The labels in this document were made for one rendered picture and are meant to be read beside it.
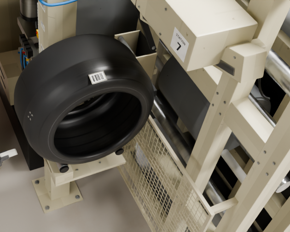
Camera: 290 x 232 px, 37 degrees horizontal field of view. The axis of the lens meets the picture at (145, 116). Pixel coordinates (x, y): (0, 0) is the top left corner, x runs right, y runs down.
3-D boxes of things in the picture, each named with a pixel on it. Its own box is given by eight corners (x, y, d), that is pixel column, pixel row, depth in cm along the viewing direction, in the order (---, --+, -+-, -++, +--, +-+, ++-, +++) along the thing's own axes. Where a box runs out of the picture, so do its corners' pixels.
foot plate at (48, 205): (31, 181, 293) (31, 179, 291) (68, 169, 304) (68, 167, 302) (44, 213, 278) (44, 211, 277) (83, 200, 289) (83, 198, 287)
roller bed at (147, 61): (109, 77, 241) (114, 34, 219) (132, 71, 247) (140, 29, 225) (124, 101, 231) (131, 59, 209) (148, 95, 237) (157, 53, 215)
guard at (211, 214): (109, 153, 281) (120, 75, 229) (111, 152, 281) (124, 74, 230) (177, 279, 232) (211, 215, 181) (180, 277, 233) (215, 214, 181)
